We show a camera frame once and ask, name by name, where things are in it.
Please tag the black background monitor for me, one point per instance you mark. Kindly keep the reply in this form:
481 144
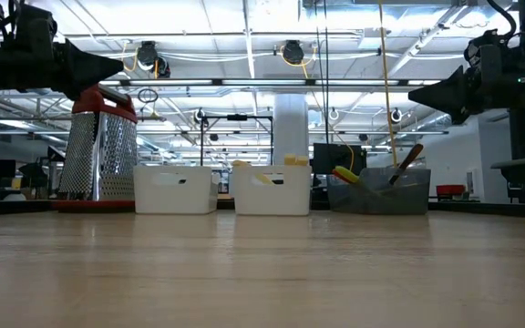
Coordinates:
335 157

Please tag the long ceiling light strip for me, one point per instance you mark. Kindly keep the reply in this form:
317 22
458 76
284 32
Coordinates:
267 82

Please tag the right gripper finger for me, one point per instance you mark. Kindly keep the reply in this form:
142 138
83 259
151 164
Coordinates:
445 93

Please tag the white building column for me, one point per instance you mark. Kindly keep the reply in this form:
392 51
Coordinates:
291 132

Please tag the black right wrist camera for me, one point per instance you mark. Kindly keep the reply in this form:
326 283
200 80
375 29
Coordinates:
486 50

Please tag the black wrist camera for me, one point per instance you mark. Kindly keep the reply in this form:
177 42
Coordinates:
37 25
486 50

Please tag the grey desk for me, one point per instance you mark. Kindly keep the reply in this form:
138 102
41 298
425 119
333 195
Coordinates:
524 169

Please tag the grey translucent plastic bin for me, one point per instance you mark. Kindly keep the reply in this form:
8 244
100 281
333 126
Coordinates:
381 202

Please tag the black background rig frame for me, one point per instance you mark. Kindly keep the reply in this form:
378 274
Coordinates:
237 117

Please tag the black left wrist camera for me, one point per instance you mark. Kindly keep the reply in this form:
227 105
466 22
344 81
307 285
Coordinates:
37 25

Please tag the black monitor stand post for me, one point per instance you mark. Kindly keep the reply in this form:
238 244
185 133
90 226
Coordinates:
519 132

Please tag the red seat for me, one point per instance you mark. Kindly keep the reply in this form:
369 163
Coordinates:
450 189

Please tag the white plastic bin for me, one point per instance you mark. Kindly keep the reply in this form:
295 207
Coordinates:
176 196
271 200

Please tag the lime green silicone spoon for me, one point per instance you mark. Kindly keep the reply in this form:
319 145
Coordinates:
348 174

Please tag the dark wooden spoon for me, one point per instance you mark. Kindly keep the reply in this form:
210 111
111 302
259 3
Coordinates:
408 161

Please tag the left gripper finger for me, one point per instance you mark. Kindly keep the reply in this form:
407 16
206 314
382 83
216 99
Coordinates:
89 68

